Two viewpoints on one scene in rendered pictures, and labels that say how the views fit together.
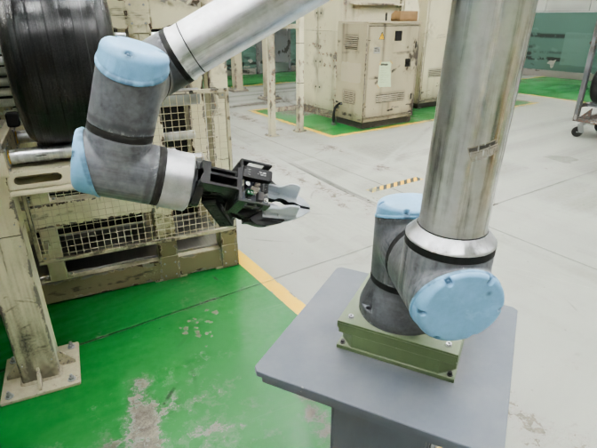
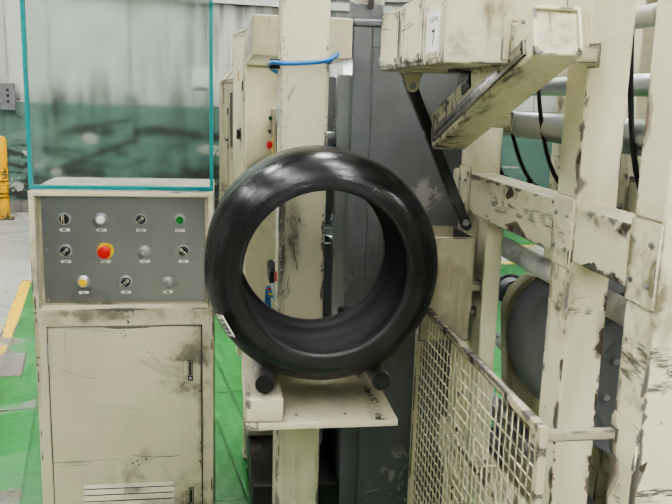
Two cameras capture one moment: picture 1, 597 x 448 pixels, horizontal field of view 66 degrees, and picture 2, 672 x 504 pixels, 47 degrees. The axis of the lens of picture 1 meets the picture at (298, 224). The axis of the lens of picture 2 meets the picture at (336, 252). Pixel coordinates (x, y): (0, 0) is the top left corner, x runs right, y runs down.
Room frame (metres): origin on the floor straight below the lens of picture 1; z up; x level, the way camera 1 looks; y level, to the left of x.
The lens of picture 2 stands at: (2.15, -1.04, 1.57)
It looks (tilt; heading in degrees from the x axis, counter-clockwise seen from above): 11 degrees down; 107
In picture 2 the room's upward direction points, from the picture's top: 2 degrees clockwise
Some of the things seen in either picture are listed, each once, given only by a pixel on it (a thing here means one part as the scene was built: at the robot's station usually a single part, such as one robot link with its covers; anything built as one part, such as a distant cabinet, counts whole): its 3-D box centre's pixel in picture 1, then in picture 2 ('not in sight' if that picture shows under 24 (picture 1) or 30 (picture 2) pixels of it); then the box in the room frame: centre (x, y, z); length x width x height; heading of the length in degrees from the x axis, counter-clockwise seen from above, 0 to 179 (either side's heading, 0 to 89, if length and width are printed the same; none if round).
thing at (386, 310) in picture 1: (402, 291); not in sight; (0.88, -0.23, 0.72); 0.19 x 0.19 x 0.10
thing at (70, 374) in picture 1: (42, 368); not in sight; (1.43, 1.01, 0.02); 0.27 x 0.27 x 0.04; 25
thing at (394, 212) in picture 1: (410, 237); not in sight; (0.87, -0.24, 0.86); 0.17 x 0.15 x 0.18; 7
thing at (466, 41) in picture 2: not in sight; (458, 37); (1.87, 0.80, 1.71); 0.61 x 0.25 x 0.15; 115
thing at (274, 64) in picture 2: not in sight; (303, 62); (1.43, 1.01, 1.66); 0.19 x 0.19 x 0.06; 25
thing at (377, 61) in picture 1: (377, 73); not in sight; (6.25, -1.02, 0.62); 0.91 x 0.58 x 1.25; 124
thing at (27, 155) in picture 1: (69, 150); (261, 360); (1.43, 0.73, 0.90); 0.35 x 0.05 x 0.05; 115
